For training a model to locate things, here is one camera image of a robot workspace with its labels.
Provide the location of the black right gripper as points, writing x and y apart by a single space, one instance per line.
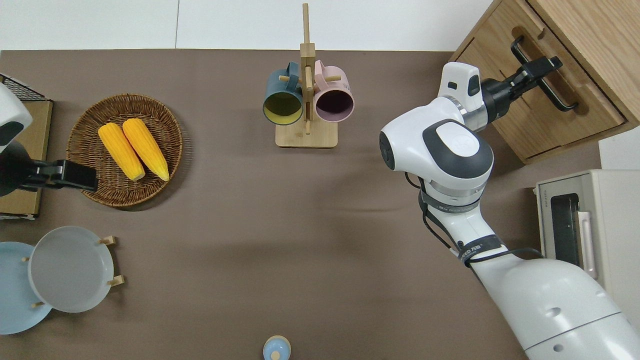
500 97

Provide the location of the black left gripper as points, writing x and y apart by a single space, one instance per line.
20 175

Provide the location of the light wooden drawer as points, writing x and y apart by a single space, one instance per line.
492 45

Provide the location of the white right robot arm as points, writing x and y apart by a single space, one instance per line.
550 300

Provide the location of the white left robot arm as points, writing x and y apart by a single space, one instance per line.
12 107

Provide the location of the yellow corn cob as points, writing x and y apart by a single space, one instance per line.
121 151
146 149

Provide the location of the wooden plate rack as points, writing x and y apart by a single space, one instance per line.
111 240

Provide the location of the light wooden cabinet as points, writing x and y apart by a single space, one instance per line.
595 30

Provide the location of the brown wicker basket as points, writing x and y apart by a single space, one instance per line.
125 107

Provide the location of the grey plate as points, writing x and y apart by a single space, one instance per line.
70 270

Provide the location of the light blue plate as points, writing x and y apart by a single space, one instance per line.
15 290

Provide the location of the white toaster oven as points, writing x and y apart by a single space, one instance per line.
620 225

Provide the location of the pink mug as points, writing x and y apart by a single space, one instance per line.
334 102

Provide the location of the dark blue mug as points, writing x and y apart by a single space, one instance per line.
282 107

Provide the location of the wooden mug rack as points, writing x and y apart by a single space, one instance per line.
306 136

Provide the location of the light blue round knob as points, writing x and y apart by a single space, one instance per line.
276 348

